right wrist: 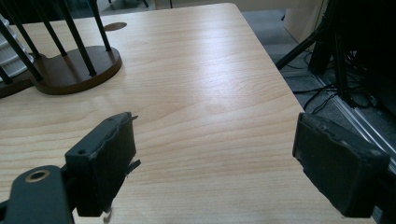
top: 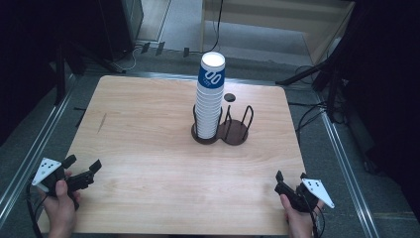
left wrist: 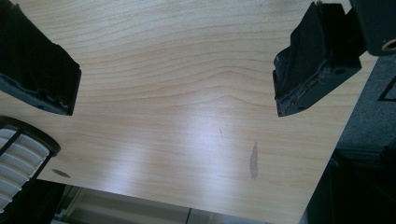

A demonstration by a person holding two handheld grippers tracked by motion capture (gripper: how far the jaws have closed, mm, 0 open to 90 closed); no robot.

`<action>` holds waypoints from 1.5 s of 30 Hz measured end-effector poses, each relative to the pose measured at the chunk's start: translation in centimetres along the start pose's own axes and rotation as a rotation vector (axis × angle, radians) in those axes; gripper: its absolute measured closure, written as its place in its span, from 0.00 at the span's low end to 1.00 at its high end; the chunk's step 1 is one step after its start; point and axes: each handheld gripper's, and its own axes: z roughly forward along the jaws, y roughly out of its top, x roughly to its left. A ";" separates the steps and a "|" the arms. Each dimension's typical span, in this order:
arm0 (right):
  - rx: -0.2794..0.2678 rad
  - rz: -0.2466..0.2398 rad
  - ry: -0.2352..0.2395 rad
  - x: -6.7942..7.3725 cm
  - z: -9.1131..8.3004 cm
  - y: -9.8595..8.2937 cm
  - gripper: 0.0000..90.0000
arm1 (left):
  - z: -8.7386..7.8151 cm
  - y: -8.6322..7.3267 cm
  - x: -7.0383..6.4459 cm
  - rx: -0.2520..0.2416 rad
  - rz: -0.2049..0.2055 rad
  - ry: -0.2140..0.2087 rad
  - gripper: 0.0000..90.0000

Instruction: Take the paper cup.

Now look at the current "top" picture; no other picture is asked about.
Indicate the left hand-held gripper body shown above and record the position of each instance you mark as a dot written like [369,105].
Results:
[46,170]

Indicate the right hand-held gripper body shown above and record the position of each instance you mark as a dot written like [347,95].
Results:
[317,191]

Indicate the stack of ribbed paper cups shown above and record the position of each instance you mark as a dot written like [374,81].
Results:
[207,112]

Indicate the blue white paper cup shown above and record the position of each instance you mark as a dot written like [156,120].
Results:
[211,71]

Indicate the person's right hand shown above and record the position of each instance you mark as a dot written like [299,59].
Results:
[300,224]

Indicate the person's left hand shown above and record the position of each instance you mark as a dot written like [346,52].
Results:
[61,211]

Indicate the black metal stand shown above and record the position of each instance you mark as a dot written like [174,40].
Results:
[332,82]
[60,79]

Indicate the dark round table grommet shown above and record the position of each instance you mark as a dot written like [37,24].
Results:
[230,97]

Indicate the dark cabinet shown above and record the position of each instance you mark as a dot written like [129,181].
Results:
[124,26]

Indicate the beige panelled partition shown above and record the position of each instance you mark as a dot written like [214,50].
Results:
[274,20]

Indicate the metal floor rail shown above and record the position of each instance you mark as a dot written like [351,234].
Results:
[350,178]
[36,148]

